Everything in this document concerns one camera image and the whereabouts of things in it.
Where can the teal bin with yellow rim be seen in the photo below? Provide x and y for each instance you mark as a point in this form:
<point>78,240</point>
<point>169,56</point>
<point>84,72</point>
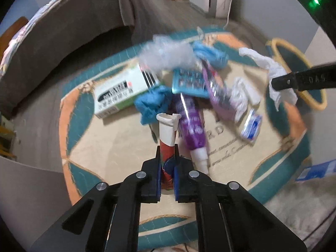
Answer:
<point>294,60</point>

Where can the wooden headboard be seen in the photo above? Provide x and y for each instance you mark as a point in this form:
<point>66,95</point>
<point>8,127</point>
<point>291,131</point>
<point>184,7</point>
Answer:
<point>11,35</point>

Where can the clear plastic bag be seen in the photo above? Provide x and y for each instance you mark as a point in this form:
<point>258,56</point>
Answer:
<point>166,53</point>

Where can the light blue face mask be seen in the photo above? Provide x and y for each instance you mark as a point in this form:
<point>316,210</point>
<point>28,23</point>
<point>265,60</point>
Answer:
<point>211,55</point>

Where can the blue blister pack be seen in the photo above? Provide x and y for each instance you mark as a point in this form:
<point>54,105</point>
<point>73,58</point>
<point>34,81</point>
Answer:
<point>189,82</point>

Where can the red and white tube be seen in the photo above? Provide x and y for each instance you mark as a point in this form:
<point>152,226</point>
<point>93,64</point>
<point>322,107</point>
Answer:
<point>166,134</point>

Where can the crumpled blue glove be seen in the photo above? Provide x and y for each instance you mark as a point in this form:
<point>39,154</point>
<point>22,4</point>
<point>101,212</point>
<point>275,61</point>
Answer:
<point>153,103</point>

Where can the printed teal and orange mat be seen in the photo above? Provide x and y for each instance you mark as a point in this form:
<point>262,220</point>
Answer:
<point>113,149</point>

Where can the crumpled white wrapper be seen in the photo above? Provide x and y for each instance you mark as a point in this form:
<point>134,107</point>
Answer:
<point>241,95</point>

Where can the blue packet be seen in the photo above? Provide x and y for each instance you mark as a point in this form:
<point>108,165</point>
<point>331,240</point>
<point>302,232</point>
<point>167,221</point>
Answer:
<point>317,170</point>

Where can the floral bed sheet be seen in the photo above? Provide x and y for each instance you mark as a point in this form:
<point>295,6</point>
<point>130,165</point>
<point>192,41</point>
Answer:
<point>36,18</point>

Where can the white tissue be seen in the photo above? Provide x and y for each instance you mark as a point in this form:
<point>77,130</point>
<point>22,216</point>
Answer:
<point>270,67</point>

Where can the grey bed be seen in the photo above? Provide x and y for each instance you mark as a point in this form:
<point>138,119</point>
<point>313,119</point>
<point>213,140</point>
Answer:
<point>65,39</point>

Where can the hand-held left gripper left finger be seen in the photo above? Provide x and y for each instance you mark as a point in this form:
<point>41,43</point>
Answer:
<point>158,181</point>

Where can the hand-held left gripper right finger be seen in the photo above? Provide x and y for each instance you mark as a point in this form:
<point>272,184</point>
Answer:
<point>176,183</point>

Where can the purple foil packet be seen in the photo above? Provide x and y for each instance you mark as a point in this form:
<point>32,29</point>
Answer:
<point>219,97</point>

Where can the white fluffy rug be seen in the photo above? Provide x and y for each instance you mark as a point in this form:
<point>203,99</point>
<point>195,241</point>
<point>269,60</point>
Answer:
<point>296,204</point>

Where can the small blue white sachet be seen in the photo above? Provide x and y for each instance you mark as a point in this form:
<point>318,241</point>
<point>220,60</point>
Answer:
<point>251,126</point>

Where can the white medicine box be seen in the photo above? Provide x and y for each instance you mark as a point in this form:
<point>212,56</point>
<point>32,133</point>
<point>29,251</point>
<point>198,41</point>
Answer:
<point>118,92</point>

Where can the purple tube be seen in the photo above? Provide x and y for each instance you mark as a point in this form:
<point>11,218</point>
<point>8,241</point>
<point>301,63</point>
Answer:
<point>191,126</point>

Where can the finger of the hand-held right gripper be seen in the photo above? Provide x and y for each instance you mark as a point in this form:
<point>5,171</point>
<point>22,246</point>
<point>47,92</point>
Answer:
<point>302,80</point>

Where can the wooden shelf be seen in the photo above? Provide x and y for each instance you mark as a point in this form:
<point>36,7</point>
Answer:
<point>6,139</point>

